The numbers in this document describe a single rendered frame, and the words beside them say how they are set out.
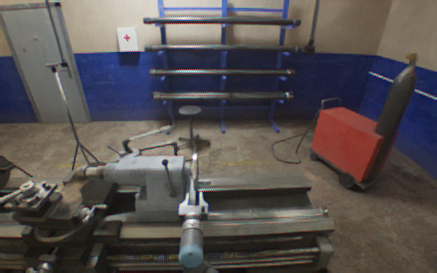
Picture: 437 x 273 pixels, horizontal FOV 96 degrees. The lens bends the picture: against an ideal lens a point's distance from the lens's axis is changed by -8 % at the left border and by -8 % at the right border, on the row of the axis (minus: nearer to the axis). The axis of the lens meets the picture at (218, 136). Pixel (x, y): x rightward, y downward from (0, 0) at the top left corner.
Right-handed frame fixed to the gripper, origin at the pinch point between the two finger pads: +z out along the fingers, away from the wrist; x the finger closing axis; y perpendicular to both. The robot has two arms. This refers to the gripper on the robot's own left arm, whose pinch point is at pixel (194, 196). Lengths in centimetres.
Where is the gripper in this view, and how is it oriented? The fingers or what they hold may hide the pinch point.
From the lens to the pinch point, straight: 113.4
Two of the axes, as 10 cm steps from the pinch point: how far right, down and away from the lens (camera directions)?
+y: 0.1, -8.7, -5.0
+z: -0.5, -5.0, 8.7
